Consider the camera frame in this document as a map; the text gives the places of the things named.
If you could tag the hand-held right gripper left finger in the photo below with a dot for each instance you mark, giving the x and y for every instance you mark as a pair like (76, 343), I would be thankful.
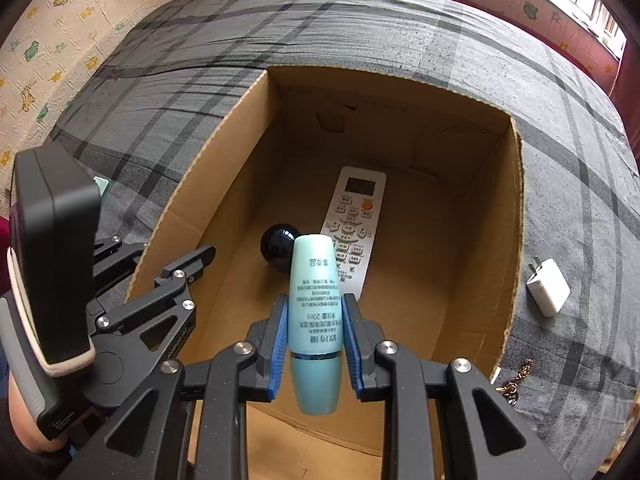
(278, 355)

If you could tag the large white charger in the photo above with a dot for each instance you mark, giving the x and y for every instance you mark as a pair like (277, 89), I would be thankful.
(549, 290)

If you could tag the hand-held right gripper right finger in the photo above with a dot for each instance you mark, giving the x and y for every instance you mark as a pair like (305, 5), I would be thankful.
(351, 355)

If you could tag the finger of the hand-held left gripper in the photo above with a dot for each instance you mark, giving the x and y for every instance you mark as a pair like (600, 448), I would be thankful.
(117, 255)
(150, 310)

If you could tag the black glossy ball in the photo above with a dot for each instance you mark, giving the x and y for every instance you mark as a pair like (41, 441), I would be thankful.
(277, 245)

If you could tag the teal cosmetic tube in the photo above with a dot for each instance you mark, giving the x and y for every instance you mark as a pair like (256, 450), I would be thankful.
(315, 285)

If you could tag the person's left forearm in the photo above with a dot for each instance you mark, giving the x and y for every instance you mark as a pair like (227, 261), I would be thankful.
(25, 430)

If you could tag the green smartphone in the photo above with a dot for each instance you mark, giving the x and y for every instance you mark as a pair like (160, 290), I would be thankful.
(101, 186)

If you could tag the red cloth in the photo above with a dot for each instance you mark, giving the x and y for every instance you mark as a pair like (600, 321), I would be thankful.
(4, 232)

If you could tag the white remote control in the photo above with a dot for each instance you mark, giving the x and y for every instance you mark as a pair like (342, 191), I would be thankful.
(352, 210)

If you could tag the red curtain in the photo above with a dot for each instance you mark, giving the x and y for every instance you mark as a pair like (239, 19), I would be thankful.
(622, 75)

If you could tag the grey plaid blanket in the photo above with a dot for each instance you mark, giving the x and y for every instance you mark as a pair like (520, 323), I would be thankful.
(350, 25)

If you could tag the cardboard box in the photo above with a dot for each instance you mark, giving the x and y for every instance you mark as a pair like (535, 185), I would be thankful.
(425, 240)

